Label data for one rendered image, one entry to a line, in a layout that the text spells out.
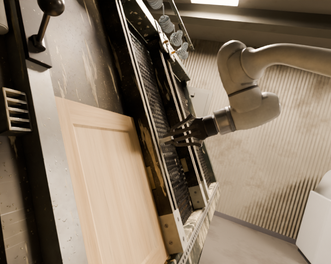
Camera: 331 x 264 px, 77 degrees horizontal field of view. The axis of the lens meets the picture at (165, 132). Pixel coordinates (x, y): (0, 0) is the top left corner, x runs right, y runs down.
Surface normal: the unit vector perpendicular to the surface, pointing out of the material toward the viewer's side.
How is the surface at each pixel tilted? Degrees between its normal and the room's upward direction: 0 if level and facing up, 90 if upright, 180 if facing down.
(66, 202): 58
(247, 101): 97
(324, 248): 90
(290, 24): 90
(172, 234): 90
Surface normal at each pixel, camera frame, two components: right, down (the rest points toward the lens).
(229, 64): -0.74, 0.18
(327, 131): -0.29, -0.05
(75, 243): 0.91, -0.30
